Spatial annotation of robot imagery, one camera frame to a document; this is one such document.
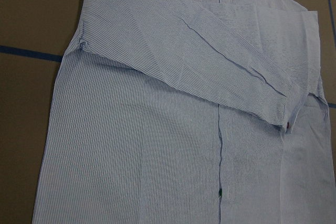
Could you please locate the light blue striped shirt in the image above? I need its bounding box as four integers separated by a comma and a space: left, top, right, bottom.
29, 0, 336, 224

